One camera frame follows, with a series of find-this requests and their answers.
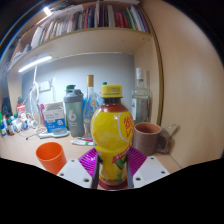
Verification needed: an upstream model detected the clear glass bottle white cap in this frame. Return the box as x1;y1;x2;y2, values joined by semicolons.
130;67;152;126

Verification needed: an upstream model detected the brown mug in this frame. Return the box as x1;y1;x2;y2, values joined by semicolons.
132;121;172;157

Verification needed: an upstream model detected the yellow drink bottle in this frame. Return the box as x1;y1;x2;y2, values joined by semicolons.
90;83;135;191

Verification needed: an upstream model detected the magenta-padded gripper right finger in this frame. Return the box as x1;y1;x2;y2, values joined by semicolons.
126;145;171;189

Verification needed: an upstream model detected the white jar with red lid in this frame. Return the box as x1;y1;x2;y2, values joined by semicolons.
16;102;27;118

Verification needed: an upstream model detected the clear bottle with green cap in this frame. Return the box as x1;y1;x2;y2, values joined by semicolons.
99;81;108;101

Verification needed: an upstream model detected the orange plastic cup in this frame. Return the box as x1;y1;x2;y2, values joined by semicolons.
35;141;68;176

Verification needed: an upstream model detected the white power strip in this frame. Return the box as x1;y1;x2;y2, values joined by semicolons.
38;79;53;93

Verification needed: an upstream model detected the clear bottle with gold cap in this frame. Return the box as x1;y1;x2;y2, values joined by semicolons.
83;74;99;138

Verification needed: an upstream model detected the blue and white carton box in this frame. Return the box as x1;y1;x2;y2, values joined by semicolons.
42;101;68;134

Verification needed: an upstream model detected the wooden shelf unit with books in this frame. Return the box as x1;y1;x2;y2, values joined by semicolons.
6;0;164;128

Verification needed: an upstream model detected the grey shaker bottle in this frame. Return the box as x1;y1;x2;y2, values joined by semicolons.
63;87;86;138

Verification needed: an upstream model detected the magenta pouch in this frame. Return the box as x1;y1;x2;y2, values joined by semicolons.
39;103;48;125

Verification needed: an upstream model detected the white light bar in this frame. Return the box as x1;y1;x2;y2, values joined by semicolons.
17;54;54;74

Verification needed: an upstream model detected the white desk lamp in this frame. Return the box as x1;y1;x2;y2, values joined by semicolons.
29;65;40;114

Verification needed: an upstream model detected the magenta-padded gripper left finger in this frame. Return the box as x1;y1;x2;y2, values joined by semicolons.
56;146;102;190

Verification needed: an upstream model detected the green and white tube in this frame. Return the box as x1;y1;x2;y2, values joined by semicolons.
70;139;95;147

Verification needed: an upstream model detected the light blue hairbrush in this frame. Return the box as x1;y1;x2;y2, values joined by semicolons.
37;128;70;140

